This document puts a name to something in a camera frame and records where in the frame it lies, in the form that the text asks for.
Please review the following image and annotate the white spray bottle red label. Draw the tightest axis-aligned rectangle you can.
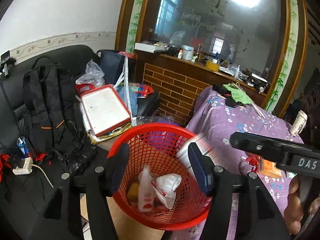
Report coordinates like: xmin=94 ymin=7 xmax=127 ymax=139
xmin=175 ymin=132 xmax=213 ymax=178

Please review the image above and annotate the red torn paper box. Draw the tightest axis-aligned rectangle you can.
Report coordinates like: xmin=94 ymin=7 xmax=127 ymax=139
xmin=138 ymin=165 xmax=155 ymax=213

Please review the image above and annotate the white paper bag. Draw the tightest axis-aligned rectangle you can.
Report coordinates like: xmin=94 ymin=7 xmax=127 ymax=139
xmin=151 ymin=182 xmax=176 ymax=210

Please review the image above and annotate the gold square container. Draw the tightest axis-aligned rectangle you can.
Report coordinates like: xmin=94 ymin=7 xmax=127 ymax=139
xmin=126 ymin=181 xmax=139 ymax=202

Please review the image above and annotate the right hand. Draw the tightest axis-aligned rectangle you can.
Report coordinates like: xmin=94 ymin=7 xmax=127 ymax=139
xmin=284 ymin=176 xmax=319 ymax=239

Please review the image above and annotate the orange cardboard box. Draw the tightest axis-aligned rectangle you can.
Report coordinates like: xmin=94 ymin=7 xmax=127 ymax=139
xmin=258 ymin=157 xmax=282 ymax=179

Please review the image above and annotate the pink red crumpled wrapper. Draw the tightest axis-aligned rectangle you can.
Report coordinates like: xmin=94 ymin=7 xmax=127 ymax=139
xmin=239 ymin=154 xmax=260 ymax=175

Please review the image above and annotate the white cartoon tumbler cup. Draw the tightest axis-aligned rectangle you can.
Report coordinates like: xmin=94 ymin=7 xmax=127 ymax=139
xmin=290 ymin=110 xmax=308 ymax=137

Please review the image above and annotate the bundle of chopsticks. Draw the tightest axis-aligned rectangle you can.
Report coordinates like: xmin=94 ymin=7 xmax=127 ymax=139
xmin=232 ymin=83 xmax=265 ymax=119

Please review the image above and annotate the red plastic mesh basket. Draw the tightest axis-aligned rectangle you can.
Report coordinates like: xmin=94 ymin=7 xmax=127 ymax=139
xmin=108 ymin=123 xmax=211 ymax=231

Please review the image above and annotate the red framed white board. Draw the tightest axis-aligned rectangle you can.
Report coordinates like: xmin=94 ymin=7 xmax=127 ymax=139
xmin=80 ymin=85 xmax=131 ymax=137

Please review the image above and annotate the green cloth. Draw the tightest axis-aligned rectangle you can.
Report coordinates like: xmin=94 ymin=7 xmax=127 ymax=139
xmin=222 ymin=83 xmax=251 ymax=105

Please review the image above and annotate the black pouch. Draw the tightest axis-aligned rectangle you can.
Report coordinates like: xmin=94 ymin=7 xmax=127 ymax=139
xmin=225 ymin=96 xmax=244 ymax=108

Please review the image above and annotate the black backpack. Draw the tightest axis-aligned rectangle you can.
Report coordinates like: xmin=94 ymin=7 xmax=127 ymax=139
xmin=23 ymin=56 xmax=96 ymax=174

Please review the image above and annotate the clear plastic bag on sofa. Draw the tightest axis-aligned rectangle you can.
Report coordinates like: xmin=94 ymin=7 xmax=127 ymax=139
xmin=75 ymin=59 xmax=105 ymax=88

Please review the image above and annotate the wooden brick pattern counter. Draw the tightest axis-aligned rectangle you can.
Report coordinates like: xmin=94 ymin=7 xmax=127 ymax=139
xmin=135 ymin=50 xmax=266 ymax=126

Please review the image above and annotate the dark blue bag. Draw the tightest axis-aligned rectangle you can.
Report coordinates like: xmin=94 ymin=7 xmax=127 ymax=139
xmin=96 ymin=49 xmax=126 ymax=85

